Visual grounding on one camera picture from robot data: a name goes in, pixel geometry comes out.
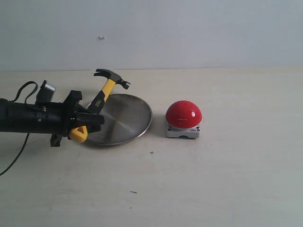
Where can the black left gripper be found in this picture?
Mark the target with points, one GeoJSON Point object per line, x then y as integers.
{"type": "Point", "coordinates": [59, 117]}

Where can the yellow black claw hammer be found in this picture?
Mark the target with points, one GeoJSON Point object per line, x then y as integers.
{"type": "Point", "coordinates": [81, 133]}

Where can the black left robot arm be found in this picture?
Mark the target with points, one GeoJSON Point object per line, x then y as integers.
{"type": "Point", "coordinates": [24, 118]}

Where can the red dome push button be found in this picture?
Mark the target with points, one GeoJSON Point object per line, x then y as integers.
{"type": "Point", "coordinates": [183, 119]}

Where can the round steel plate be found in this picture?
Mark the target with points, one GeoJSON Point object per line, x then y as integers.
{"type": "Point", "coordinates": [127, 117]}

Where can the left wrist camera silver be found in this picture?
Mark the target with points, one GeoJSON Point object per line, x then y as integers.
{"type": "Point", "coordinates": [45, 93]}

